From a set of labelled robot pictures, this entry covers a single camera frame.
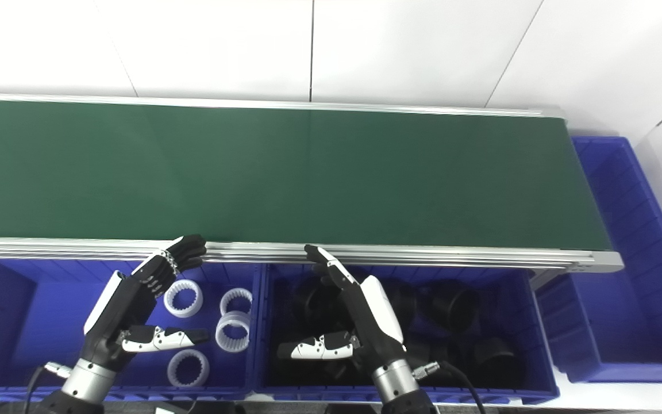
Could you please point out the green conveyor belt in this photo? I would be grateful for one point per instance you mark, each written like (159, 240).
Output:
(308, 178)
(423, 256)

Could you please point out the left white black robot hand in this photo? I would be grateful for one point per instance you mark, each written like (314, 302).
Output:
(118, 310)

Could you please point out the black cylindrical plastic part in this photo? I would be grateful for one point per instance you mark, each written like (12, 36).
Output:
(308, 305)
(495, 359)
(454, 305)

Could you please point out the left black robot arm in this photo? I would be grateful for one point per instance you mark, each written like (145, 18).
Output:
(87, 385)

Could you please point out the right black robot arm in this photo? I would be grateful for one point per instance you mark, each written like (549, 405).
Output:
(394, 382)

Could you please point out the blue plastic bin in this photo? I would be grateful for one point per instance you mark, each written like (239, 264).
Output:
(538, 345)
(43, 305)
(624, 190)

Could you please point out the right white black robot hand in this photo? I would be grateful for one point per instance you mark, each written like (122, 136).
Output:
(374, 322)

